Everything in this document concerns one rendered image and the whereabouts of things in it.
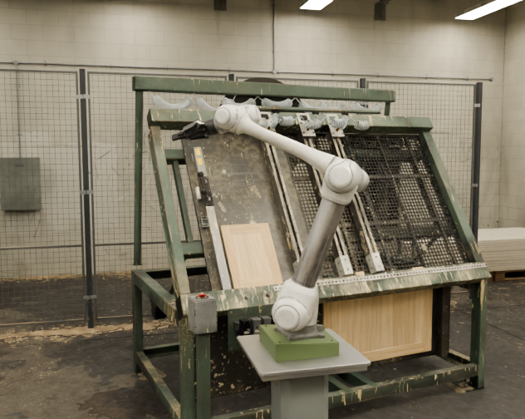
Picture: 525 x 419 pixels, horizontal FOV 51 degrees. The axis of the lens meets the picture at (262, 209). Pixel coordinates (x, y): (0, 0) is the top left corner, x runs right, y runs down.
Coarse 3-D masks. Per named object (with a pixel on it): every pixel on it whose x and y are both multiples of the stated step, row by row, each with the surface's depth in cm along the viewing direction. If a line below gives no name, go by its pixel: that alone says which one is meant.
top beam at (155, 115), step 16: (160, 112) 343; (176, 112) 348; (192, 112) 352; (208, 112) 357; (288, 112) 382; (160, 128) 347; (176, 128) 351; (288, 128) 382; (320, 128) 392; (352, 128) 402; (384, 128) 412; (400, 128) 418; (416, 128) 424; (432, 128) 430
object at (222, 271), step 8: (192, 152) 350; (200, 152) 347; (200, 168) 342; (200, 184) 337; (208, 208) 330; (208, 216) 327; (216, 224) 327; (216, 232) 324; (216, 240) 322; (216, 248) 319; (216, 256) 317; (216, 264) 317; (224, 264) 316; (224, 272) 314; (224, 280) 312; (224, 288) 309
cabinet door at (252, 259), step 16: (240, 224) 335; (256, 224) 339; (224, 240) 326; (240, 240) 330; (256, 240) 334; (240, 256) 325; (256, 256) 329; (272, 256) 333; (240, 272) 320; (256, 272) 324; (272, 272) 328
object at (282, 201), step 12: (276, 120) 358; (264, 144) 367; (264, 156) 367; (276, 156) 363; (276, 168) 359; (276, 180) 354; (276, 192) 354; (288, 204) 348; (288, 216) 345; (288, 228) 340; (300, 240) 339; (300, 252) 336
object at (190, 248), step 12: (168, 156) 346; (180, 156) 350; (180, 180) 343; (180, 192) 339; (180, 204) 337; (432, 216) 409; (396, 228) 386; (444, 228) 399; (192, 240) 327; (192, 252) 321
